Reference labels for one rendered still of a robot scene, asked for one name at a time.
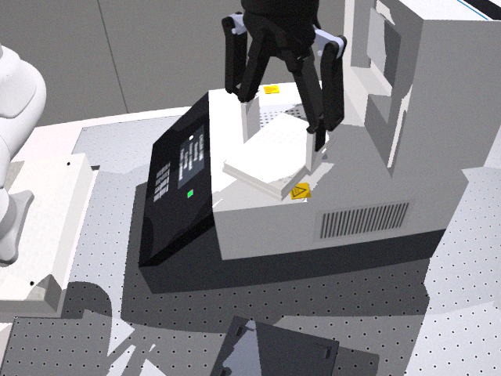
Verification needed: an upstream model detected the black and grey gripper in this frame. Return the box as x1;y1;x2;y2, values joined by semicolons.
222;0;348;176

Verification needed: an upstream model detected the white benchtop lab instrument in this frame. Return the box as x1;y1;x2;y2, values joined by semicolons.
139;0;501;294

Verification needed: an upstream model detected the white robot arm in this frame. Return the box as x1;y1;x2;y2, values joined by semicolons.
0;43;46;265

